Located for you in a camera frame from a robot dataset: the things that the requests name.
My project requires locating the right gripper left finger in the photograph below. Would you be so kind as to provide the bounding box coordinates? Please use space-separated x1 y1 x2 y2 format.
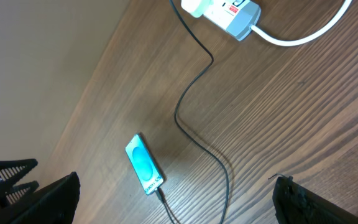
0 172 80 224

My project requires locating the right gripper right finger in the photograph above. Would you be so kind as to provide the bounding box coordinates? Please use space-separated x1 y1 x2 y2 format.
272 175 358 224

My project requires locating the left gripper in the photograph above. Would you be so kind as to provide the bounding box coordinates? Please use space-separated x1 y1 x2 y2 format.
0 159 39 204

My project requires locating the black USB-C charger cable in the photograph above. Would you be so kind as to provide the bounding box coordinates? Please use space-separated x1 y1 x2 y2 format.
154 0 231 224

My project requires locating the white power strip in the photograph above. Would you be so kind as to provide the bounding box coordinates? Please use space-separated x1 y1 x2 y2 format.
203 0 262 41

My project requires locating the white power strip cord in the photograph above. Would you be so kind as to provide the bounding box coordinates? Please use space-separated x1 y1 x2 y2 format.
250 0 354 48

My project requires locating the white charger plug adapter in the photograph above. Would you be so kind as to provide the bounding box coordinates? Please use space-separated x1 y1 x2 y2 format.
181 0 213 18

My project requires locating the turquoise-screen smartphone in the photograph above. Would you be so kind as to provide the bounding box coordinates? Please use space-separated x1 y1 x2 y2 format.
125 133 164 195

